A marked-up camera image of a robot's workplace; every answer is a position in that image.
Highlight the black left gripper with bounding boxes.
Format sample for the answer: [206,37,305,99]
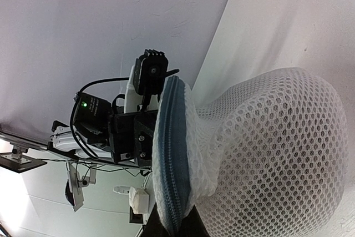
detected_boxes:
[108,110,158,168]

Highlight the white mesh laundry bag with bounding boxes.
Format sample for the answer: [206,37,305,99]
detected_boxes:
[152,68,348,236]

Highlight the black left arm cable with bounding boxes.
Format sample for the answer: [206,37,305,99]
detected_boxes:
[69,78,131,160]

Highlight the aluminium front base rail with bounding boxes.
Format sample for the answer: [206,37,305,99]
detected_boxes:
[1,131,151,177]

